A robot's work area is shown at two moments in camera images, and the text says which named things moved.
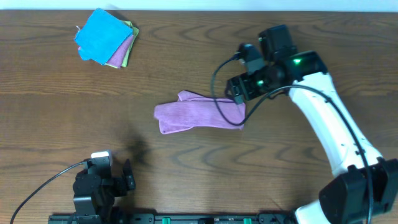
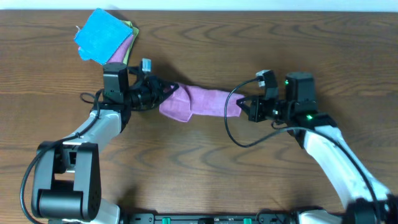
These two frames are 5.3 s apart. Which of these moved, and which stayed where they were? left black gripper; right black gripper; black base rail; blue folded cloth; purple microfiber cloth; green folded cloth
Moved: left black gripper; right black gripper; purple microfiber cloth
Stayed: black base rail; green folded cloth; blue folded cloth
